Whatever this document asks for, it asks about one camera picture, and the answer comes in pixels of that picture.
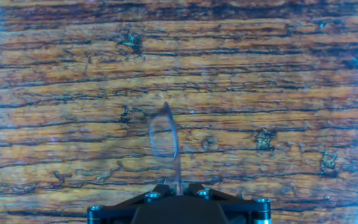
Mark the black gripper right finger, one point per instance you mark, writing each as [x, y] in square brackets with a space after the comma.
[244, 208]

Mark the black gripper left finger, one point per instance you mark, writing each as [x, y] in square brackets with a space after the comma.
[117, 210]

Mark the thin dark-framed glasses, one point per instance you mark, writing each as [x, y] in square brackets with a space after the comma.
[163, 137]

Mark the glossy wood-grain mat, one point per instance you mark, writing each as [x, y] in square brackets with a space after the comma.
[73, 77]

